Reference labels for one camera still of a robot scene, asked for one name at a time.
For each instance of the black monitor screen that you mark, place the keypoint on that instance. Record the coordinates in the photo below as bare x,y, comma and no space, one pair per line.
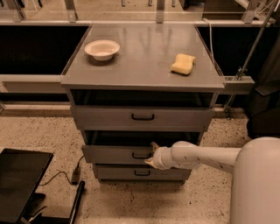
20,174

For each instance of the metal frame rail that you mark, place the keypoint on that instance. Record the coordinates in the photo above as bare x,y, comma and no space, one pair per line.
37,84

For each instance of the white bowl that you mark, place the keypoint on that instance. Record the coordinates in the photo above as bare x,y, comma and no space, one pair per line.
102,50

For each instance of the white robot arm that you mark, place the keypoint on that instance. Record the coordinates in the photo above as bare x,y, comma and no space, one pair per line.
255,169

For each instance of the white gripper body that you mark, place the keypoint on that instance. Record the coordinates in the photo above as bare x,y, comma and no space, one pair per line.
160,157

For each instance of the black power adapter with cable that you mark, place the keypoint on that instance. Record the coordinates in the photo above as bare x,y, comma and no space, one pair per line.
75,178

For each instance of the grey drawer cabinet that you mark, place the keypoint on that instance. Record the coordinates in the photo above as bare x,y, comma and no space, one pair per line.
140,75

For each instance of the yellow sponge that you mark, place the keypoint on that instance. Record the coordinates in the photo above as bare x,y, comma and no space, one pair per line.
183,64

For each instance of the grey top drawer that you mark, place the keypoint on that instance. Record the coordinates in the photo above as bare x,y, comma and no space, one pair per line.
141,118

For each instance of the grey drawer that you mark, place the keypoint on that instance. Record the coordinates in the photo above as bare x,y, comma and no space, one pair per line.
130,147
138,172
141,118

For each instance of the black office chair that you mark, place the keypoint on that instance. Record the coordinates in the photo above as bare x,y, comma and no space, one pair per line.
263,106

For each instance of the grey bottom drawer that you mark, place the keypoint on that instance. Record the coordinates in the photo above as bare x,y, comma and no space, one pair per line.
138,172

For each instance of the black stand base bar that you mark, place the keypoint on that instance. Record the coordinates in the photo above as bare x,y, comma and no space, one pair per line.
76,203

